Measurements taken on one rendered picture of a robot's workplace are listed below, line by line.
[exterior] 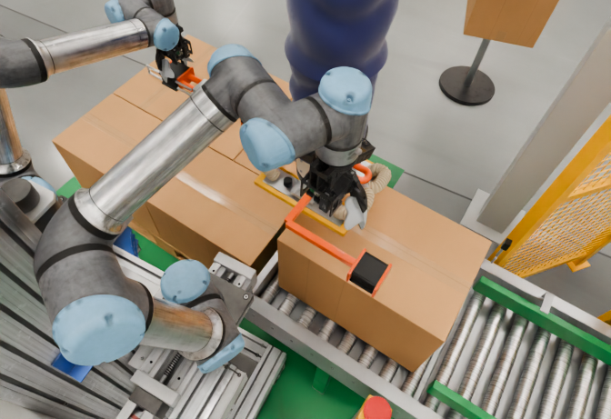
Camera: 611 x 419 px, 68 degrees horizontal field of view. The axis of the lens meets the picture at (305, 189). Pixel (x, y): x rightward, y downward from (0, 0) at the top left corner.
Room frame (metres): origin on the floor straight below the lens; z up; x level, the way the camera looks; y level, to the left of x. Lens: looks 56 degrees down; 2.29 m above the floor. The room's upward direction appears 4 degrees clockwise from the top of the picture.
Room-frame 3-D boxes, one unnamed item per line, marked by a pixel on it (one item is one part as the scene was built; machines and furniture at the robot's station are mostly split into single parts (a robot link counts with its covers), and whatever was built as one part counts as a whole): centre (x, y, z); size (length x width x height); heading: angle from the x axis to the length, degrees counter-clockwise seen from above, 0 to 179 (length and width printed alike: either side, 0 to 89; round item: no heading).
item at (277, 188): (0.79, 0.00, 1.10); 0.34 x 0.10 x 0.05; 59
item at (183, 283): (0.41, 0.27, 1.20); 0.13 x 0.12 x 0.14; 35
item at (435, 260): (0.72, -0.28, 0.75); 0.60 x 0.40 x 0.40; 60
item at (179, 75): (1.18, 0.46, 1.20); 0.08 x 0.07 x 0.05; 59
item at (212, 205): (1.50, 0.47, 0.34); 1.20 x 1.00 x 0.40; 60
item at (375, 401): (0.19, -0.22, 1.02); 0.07 x 0.07 x 0.04
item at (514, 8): (2.55, -1.12, 0.82); 0.60 x 0.40 x 0.40; 168
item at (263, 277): (0.91, 0.04, 0.58); 0.70 x 0.03 x 0.06; 150
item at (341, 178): (0.48, -0.04, 1.64); 0.09 x 0.08 x 0.12; 145
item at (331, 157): (0.48, -0.05, 1.72); 0.08 x 0.08 x 0.05
